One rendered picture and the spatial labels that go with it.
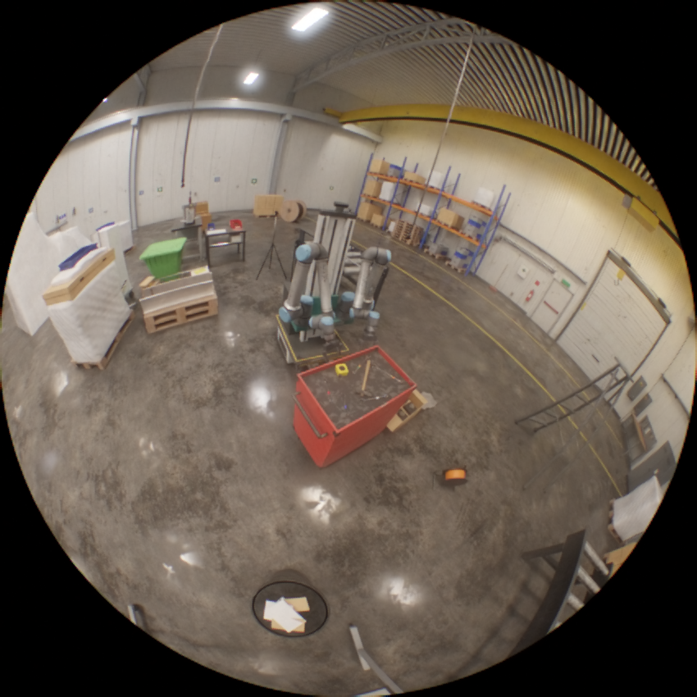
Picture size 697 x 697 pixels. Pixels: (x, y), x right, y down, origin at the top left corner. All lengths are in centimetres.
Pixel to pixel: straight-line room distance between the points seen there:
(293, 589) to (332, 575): 70
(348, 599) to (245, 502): 121
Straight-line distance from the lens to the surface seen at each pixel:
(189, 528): 223
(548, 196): 1138
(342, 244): 210
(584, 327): 1099
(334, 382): 147
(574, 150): 823
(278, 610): 146
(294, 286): 176
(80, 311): 338
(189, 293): 359
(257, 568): 210
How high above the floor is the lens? 204
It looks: 41 degrees down
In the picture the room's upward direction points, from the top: 18 degrees clockwise
